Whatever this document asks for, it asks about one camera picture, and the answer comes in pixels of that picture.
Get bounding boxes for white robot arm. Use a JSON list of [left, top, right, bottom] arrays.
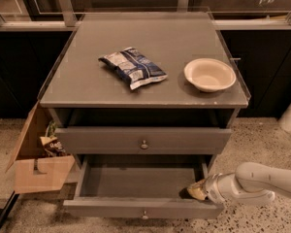
[[189, 103, 291, 233]]

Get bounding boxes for metal window frame rail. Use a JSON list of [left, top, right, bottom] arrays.
[[0, 0, 291, 30]]

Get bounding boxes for black metal floor stand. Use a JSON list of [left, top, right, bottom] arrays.
[[0, 192, 18, 229]]

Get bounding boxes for open cardboard box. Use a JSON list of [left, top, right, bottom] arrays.
[[6, 103, 75, 194]]

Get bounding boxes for blue white chip bag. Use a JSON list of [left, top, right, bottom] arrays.
[[99, 48, 168, 90]]

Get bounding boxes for snack packets in box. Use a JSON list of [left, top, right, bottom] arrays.
[[40, 120, 67, 157]]

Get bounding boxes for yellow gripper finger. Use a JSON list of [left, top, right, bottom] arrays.
[[186, 179, 208, 201]]

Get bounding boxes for white bowl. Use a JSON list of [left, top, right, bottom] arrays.
[[183, 58, 236, 92]]

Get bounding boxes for grey drawer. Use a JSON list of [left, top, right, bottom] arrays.
[[55, 126, 232, 154], [64, 154, 223, 219]]

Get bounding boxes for grey top drawer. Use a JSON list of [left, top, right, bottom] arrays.
[[55, 126, 232, 154]]

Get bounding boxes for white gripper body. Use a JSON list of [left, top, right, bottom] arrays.
[[204, 174, 228, 203]]

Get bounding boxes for grey drawer cabinet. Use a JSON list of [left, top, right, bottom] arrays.
[[37, 11, 251, 157]]

